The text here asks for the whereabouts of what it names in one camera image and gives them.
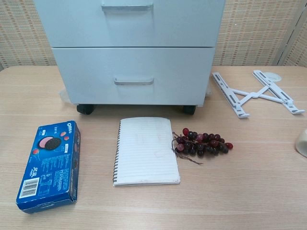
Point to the white spiral lined notebook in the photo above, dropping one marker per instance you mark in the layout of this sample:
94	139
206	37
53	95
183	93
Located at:
146	153

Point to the black cabinet caster wheel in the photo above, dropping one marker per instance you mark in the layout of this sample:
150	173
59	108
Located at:
85	109
190	109

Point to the dark red grape bunch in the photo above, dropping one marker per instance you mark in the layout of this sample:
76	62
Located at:
204	143

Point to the white folding laptop stand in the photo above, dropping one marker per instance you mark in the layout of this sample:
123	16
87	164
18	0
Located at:
255	94

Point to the blue Oreo cookie box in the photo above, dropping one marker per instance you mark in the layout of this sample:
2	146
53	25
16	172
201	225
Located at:
48	167

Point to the round grey table grommet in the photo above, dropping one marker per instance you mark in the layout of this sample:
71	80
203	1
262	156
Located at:
274	76

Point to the beige woven partition screen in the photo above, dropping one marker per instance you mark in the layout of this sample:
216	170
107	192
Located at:
299	48
251	31

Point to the cream mayonnaise squeeze bottle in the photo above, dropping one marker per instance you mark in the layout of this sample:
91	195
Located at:
302	143

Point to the white drawer cabinet body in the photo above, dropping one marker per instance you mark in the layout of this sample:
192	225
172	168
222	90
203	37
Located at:
134	105

